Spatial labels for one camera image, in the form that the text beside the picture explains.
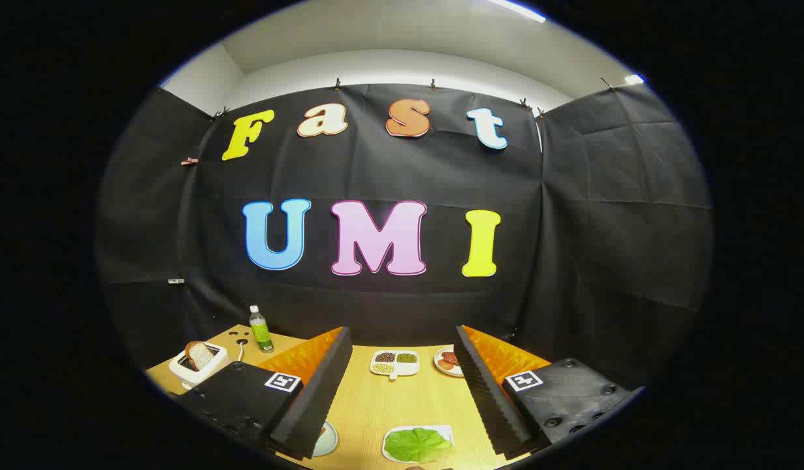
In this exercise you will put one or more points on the brown steak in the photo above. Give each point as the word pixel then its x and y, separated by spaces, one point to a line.
pixel 449 358

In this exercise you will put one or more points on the pile of yellow beans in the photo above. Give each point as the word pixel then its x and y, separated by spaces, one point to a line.
pixel 382 368

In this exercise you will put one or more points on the green label plastic bottle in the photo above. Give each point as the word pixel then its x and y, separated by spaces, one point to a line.
pixel 260 329

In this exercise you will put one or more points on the pale green round plate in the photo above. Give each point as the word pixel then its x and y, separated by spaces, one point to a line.
pixel 328 442

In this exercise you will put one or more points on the pile of green beans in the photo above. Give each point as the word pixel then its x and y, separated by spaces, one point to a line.
pixel 406 358

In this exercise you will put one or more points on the toasted bread slice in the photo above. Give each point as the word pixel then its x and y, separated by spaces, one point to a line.
pixel 199 356

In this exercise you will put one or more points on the black backdrop cloth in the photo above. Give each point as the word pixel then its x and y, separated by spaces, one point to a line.
pixel 375 163

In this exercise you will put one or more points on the white divided dish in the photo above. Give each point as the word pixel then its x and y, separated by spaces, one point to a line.
pixel 394 373

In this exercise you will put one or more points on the green lettuce leaf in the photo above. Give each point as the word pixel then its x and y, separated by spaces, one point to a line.
pixel 415 444

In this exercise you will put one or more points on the white square plate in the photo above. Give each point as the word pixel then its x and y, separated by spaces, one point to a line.
pixel 441 431

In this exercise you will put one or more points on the pile of brown beans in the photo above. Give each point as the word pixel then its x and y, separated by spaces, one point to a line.
pixel 385 357

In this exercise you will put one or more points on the round white meat plate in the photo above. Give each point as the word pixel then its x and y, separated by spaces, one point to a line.
pixel 437 365

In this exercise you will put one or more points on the white toaster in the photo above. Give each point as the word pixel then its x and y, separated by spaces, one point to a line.
pixel 179 372

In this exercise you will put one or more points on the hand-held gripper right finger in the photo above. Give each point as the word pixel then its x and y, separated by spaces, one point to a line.
pixel 486 398

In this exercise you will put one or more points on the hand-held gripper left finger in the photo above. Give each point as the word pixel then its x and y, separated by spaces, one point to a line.
pixel 317 391

